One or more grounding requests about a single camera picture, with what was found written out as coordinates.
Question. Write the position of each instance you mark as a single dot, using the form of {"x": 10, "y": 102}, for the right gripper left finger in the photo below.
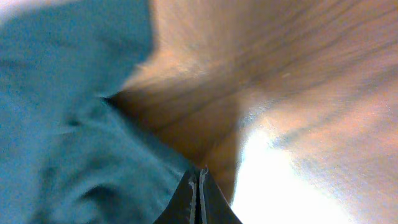
{"x": 183, "y": 206}

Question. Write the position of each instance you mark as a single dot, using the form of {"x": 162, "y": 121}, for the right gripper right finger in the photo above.
{"x": 213, "y": 205}

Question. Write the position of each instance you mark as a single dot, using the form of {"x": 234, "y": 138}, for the dark navy t-shirt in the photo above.
{"x": 67, "y": 154}

